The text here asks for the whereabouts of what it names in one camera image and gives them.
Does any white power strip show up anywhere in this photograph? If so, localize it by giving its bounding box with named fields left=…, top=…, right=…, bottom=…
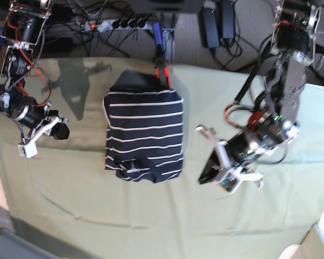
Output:
left=80, top=18, right=153, bottom=33

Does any black box under table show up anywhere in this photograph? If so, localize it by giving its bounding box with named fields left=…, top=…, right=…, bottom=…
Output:
left=127, top=0, right=205, bottom=13

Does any black power adapter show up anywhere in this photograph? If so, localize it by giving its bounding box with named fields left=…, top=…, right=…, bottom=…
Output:
left=199, top=8, right=220, bottom=49
left=221, top=1, right=235, bottom=39

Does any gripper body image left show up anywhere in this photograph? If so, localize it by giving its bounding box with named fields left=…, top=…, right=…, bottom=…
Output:
left=17, top=116, right=69, bottom=158

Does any aluminium frame post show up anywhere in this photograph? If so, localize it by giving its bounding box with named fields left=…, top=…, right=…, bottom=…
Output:
left=157, top=12, right=179, bottom=63

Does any black power adapter left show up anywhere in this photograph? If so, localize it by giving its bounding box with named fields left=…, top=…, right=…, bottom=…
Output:
left=199, top=8, right=220, bottom=49

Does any grey plastic bin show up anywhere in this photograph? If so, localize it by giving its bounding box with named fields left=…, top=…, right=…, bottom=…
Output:
left=0, top=229, right=59, bottom=258

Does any black power adapter right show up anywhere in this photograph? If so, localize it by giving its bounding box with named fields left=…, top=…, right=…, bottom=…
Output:
left=221, top=1, right=235, bottom=39

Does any navy white striped T-shirt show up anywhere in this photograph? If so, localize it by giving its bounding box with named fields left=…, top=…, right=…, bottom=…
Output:
left=102, top=70, right=184, bottom=183

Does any blue orange centre clamp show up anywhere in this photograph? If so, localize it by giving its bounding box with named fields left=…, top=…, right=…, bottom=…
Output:
left=152, top=22, right=171, bottom=88

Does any green table cloth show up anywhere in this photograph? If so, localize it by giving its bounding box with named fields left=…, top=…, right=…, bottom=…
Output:
left=0, top=58, right=324, bottom=258

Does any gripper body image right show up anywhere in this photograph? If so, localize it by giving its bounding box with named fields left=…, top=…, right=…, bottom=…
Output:
left=195, top=125, right=264, bottom=194

